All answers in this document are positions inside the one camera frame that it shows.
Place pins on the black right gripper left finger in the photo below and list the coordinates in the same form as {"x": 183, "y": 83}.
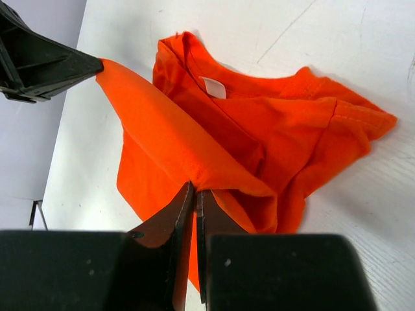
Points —
{"x": 143, "y": 269}

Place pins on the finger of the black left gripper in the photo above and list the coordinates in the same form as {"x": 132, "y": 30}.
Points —
{"x": 35, "y": 68}

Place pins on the orange t shirt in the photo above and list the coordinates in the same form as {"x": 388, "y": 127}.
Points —
{"x": 261, "y": 145}

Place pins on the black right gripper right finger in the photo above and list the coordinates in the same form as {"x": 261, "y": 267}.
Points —
{"x": 242, "y": 271}

